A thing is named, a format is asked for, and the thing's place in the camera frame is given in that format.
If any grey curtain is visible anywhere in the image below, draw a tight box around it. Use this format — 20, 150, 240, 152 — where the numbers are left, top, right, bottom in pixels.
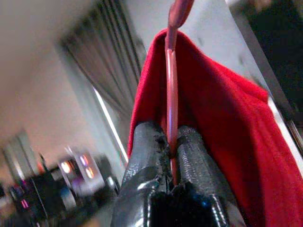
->
56, 0, 147, 119

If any red shirt with white print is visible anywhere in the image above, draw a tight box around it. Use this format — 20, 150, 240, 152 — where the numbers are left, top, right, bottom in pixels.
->
127, 29, 303, 227

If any red wire clothes hanger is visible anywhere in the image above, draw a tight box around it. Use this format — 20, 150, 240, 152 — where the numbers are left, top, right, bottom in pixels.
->
164, 0, 196, 186

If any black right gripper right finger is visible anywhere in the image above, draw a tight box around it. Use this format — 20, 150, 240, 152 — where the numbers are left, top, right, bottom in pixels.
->
176, 124, 245, 227

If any white framed glass door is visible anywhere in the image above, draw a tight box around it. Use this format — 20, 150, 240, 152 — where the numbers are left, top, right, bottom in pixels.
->
91, 86, 130, 164

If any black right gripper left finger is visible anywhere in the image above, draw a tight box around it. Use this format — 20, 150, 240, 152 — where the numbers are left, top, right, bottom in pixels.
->
111, 120, 171, 227

